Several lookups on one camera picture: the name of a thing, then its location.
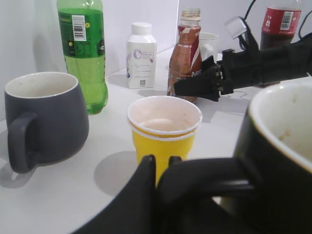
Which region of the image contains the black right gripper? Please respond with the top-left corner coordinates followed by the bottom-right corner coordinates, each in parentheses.
top-left (174, 34), bottom-right (312, 101)

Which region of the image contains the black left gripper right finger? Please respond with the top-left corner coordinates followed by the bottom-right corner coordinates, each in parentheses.
top-left (168, 156), bottom-right (182, 168)

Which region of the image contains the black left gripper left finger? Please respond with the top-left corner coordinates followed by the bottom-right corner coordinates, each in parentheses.
top-left (74, 155), bottom-right (156, 234)

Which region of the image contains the brown Nescafe coffee bottle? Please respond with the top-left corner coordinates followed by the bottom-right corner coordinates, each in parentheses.
top-left (167, 8), bottom-right (202, 103)

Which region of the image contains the black ceramic mug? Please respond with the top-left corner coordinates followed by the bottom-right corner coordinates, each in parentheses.
top-left (156, 81), bottom-right (312, 234)

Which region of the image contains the yellow paper cup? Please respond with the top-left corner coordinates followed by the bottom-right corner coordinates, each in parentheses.
top-left (127, 96), bottom-right (202, 182)

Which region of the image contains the white ceramic mug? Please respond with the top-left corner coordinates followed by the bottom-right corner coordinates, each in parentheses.
top-left (199, 32), bottom-right (219, 62)

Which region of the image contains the white milk bottle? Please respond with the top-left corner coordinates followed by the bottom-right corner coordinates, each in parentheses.
top-left (126, 22), bottom-right (157, 89)

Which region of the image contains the dark cola bottle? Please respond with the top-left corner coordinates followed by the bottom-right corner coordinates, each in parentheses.
top-left (260, 0), bottom-right (302, 50)

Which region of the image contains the grey ceramic mug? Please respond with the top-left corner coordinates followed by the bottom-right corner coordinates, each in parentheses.
top-left (4, 72), bottom-right (89, 174)

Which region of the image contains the green soda bottle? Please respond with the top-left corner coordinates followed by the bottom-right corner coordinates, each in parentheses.
top-left (57, 0), bottom-right (108, 114)

